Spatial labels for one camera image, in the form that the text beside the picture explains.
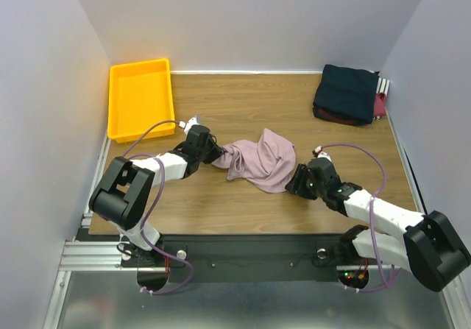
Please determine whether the pink tank top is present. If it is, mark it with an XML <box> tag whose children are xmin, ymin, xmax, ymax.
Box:
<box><xmin>212</xmin><ymin>129</ymin><xmax>297</xmax><ymax>194</ymax></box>

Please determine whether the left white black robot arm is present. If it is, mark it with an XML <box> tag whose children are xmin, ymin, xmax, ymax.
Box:
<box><xmin>88</xmin><ymin>124</ymin><xmax>224</xmax><ymax>267</ymax></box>

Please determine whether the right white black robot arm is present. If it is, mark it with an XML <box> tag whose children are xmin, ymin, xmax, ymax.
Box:
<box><xmin>286</xmin><ymin>157</ymin><xmax>470</xmax><ymax>292</ymax></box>

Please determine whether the maroon folded tank top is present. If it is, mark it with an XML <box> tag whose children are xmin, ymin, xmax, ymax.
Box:
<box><xmin>313</xmin><ymin>93</ymin><xmax>387</xmax><ymax>126</ymax></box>

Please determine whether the striped folded tank top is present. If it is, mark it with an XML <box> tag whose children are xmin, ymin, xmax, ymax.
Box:
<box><xmin>376</xmin><ymin>77</ymin><xmax>390</xmax><ymax>96</ymax></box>

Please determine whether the yellow plastic tray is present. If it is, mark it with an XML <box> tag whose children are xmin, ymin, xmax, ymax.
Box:
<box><xmin>107</xmin><ymin>58</ymin><xmax>176</xmax><ymax>143</ymax></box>

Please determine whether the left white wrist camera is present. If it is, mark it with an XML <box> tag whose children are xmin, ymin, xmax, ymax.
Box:
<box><xmin>184</xmin><ymin>116</ymin><xmax>202</xmax><ymax>130</ymax></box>

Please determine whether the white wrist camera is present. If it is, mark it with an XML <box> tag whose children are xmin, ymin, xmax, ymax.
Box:
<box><xmin>184</xmin><ymin>116</ymin><xmax>202</xmax><ymax>130</ymax></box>
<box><xmin>313</xmin><ymin>146</ymin><xmax>332</xmax><ymax>161</ymax></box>

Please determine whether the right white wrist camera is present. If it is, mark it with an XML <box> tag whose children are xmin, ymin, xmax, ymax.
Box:
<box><xmin>313</xmin><ymin>146</ymin><xmax>332</xmax><ymax>161</ymax></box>

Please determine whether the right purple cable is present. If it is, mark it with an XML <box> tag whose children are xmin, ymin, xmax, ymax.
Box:
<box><xmin>319</xmin><ymin>143</ymin><xmax>406</xmax><ymax>294</ymax></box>

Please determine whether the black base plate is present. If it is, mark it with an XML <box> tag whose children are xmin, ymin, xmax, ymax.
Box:
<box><xmin>121</xmin><ymin>233</ymin><xmax>369</xmax><ymax>284</ymax></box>

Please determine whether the aluminium frame rail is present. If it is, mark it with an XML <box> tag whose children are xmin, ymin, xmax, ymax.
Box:
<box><xmin>58</xmin><ymin>238</ymin><xmax>128</xmax><ymax>271</ymax></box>

